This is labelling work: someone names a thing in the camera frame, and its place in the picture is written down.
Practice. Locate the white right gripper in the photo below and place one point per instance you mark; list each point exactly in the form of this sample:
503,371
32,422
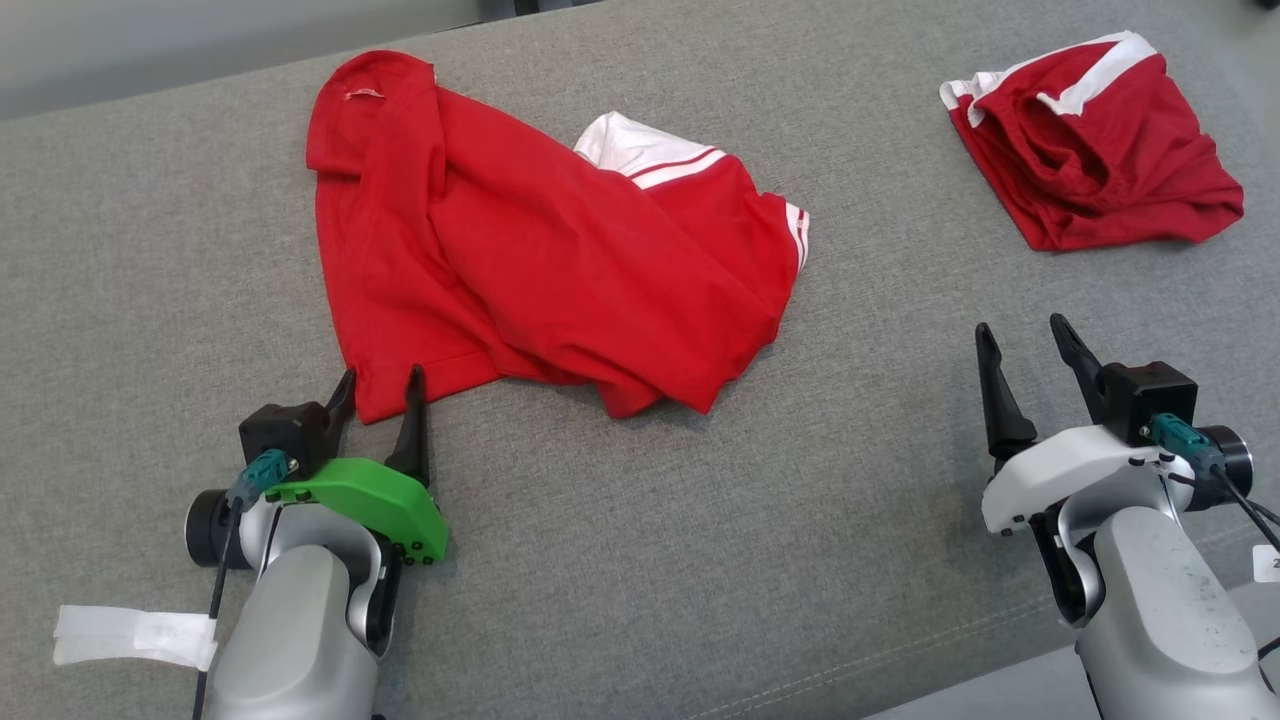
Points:
1070,470

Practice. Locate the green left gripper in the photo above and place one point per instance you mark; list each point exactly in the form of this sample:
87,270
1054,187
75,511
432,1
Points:
375,505

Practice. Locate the red basketball jersey white trim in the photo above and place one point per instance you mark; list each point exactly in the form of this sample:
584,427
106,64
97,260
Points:
540,260

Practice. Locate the red shorts white stripe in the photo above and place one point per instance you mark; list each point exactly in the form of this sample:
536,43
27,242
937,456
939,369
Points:
1100,150

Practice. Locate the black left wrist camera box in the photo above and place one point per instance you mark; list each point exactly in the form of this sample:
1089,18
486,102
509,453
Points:
285,432

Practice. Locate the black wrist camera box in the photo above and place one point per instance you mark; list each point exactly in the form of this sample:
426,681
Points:
1150,395
285,432

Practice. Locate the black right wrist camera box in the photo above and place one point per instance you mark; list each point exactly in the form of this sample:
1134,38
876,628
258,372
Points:
1150,395

